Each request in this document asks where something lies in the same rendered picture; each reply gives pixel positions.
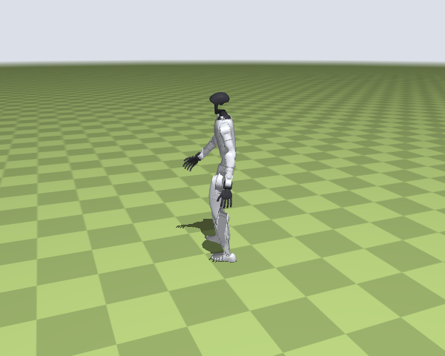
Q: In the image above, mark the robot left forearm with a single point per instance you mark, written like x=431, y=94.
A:
x=229, y=167

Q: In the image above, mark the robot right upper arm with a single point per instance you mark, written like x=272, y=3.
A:
x=213, y=137

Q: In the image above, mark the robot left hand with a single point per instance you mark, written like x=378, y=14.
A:
x=226, y=195

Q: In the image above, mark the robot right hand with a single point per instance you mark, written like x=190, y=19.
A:
x=192, y=160

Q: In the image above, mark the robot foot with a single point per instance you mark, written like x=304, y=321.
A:
x=213, y=239
x=221, y=257

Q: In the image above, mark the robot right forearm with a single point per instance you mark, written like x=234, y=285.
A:
x=208, y=148

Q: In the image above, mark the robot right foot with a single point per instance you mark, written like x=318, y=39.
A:
x=213, y=239

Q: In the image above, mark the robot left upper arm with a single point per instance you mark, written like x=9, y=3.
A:
x=225, y=133

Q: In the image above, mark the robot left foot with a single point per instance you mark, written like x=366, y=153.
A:
x=221, y=257

